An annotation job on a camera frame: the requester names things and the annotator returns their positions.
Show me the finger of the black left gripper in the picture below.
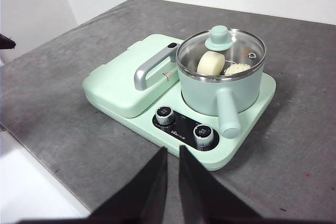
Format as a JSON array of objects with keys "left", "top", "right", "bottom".
[{"left": 0, "top": 34, "right": 16, "bottom": 50}]

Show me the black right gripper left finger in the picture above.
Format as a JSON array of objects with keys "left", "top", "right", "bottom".
[{"left": 86, "top": 146, "right": 169, "bottom": 224}]

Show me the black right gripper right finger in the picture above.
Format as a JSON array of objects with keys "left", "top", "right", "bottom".
[{"left": 179, "top": 144, "right": 263, "bottom": 224}]

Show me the pleated bun with green specks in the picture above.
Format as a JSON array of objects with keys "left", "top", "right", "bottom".
[{"left": 224, "top": 62, "right": 250, "bottom": 76}]

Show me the plain smooth white steamed bun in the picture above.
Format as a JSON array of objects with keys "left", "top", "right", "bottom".
[{"left": 196, "top": 50, "right": 226, "bottom": 76}]

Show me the glass pot lid green knob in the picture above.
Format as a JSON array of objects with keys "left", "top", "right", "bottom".
[{"left": 176, "top": 25, "right": 267, "bottom": 82}]

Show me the silver control knob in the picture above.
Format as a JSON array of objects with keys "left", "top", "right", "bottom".
[
  {"left": 155, "top": 105, "right": 175, "bottom": 125},
  {"left": 193, "top": 123, "right": 215, "bottom": 147}
]

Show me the black control panel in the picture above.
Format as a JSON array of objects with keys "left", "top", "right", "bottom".
[{"left": 152, "top": 105, "right": 221, "bottom": 152}]

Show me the mint green breakfast machine base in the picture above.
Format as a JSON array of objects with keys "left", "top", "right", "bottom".
[{"left": 82, "top": 33, "right": 277, "bottom": 173}]

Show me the mint green griddle cover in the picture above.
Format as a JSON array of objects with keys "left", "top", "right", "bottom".
[{"left": 83, "top": 33, "right": 185, "bottom": 119}]

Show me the mint green pot with handle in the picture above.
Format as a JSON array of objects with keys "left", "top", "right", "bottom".
[{"left": 176, "top": 58, "right": 265, "bottom": 140}]

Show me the silver griddle cover handle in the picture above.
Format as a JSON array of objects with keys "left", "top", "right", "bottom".
[{"left": 133, "top": 42, "right": 178, "bottom": 91}]

